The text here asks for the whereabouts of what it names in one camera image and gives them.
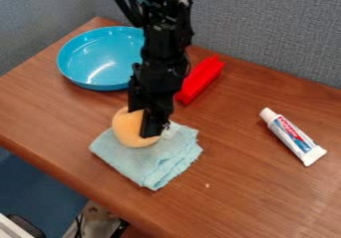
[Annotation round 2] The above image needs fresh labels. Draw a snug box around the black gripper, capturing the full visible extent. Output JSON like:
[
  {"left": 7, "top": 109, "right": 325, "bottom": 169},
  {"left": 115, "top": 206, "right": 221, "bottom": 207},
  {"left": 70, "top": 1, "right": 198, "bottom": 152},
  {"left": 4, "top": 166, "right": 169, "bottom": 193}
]
[{"left": 128, "top": 46, "right": 190, "bottom": 138}]

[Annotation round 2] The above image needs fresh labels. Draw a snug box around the blue plate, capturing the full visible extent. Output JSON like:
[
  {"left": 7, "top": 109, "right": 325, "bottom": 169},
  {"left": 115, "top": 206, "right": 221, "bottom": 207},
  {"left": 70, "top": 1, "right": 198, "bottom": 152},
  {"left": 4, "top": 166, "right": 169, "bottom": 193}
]
[{"left": 56, "top": 26, "right": 145, "bottom": 91}]

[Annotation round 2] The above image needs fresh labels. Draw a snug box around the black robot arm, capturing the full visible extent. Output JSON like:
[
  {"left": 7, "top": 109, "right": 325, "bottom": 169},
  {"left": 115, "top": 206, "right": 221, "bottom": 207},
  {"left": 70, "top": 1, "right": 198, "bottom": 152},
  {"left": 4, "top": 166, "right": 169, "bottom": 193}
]
[{"left": 115, "top": 0, "right": 193, "bottom": 138}]

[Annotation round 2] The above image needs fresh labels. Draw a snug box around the red plastic block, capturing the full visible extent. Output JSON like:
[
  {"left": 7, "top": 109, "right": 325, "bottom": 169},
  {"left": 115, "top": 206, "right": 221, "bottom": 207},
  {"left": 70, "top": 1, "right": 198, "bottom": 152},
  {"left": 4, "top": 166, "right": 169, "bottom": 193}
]
[{"left": 174, "top": 55, "right": 223, "bottom": 105}]

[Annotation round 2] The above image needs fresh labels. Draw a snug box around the light blue folded cloth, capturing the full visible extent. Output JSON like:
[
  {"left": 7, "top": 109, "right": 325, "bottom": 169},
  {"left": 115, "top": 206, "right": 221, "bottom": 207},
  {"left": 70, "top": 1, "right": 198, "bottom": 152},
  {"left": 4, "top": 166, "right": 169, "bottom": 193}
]
[{"left": 90, "top": 121, "right": 202, "bottom": 191}]

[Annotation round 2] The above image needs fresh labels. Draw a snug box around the white toothpaste tube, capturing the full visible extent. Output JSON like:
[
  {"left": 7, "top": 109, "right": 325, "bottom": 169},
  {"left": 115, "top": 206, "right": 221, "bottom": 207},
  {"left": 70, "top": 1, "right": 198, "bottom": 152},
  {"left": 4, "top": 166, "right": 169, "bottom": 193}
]
[{"left": 260, "top": 108, "right": 328, "bottom": 166}]

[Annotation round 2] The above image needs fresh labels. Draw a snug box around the yellow orange foam ball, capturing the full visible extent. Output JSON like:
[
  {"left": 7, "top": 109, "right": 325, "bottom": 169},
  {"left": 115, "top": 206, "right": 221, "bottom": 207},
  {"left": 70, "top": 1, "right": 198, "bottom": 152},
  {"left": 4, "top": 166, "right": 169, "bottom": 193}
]
[{"left": 112, "top": 108, "right": 161, "bottom": 148}]

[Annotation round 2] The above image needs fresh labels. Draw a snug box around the grey object under table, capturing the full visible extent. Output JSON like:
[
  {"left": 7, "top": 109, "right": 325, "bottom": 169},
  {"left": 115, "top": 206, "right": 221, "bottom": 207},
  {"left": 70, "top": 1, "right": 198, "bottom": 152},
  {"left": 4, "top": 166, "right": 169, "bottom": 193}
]
[{"left": 63, "top": 200, "right": 130, "bottom": 238}]

